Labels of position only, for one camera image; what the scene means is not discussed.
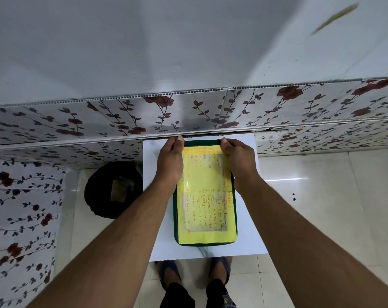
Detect person's left hand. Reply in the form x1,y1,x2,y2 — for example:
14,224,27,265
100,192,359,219
155,136,185,190

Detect person's right hand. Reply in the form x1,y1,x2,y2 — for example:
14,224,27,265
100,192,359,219
220,137,262,193

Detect green plastic tray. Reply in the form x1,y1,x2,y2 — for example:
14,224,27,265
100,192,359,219
172,139,238,247

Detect person's right forearm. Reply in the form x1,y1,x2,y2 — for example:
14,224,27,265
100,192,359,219
234,178,388,308

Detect person's left forearm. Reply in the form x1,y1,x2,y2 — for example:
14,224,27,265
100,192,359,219
27,179,182,308

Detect person's right sandal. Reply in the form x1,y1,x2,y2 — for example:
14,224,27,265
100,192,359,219
209,256,232,284

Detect person's sandal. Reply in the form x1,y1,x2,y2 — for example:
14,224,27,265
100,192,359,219
157,260,183,291
209,256,232,284

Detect person's left sandal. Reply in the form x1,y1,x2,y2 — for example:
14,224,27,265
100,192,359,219
157,260,183,291

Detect person's right foot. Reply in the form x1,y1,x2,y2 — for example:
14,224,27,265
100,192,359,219
210,258,231,284

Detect person's foot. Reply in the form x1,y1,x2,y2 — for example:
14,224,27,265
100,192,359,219
210,258,231,284
158,261,182,290

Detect person's left foot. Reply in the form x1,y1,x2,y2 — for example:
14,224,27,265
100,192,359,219
158,261,182,290

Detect person's black printed trousers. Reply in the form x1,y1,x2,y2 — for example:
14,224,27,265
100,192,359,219
160,278,238,308

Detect black round basket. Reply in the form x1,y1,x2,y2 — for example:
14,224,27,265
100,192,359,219
84,161,144,219

